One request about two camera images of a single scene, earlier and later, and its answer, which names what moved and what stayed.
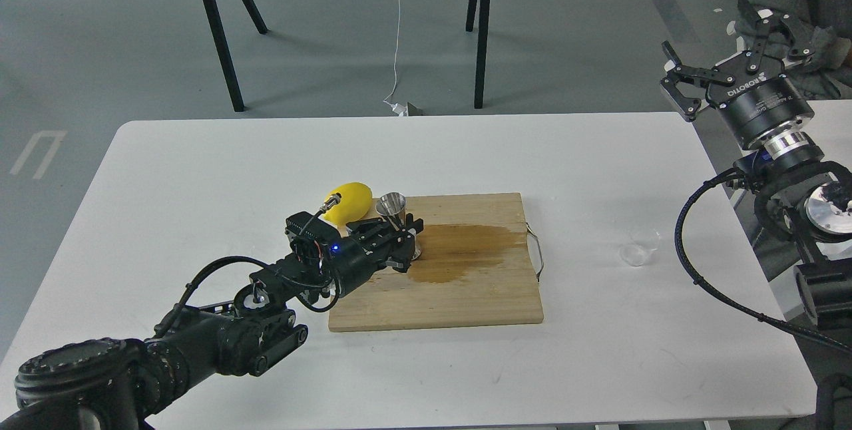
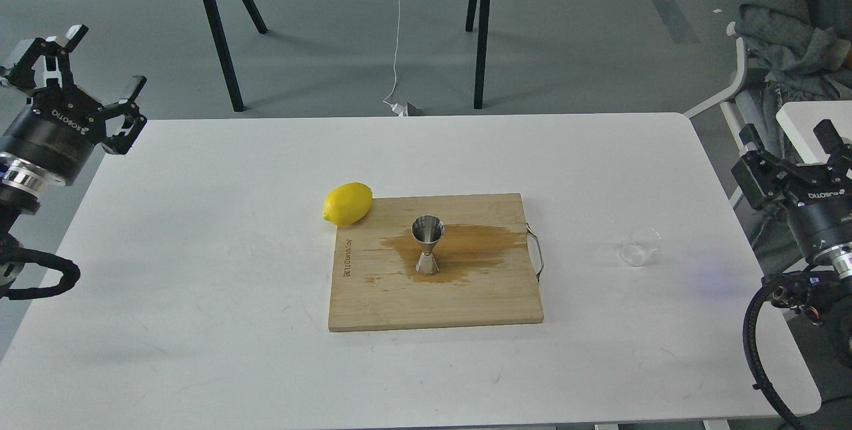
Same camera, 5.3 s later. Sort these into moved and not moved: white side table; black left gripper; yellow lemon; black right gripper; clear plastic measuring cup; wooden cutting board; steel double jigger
Moved: black right gripper; black left gripper; steel double jigger
Not moved: wooden cutting board; yellow lemon; clear plastic measuring cup; white side table
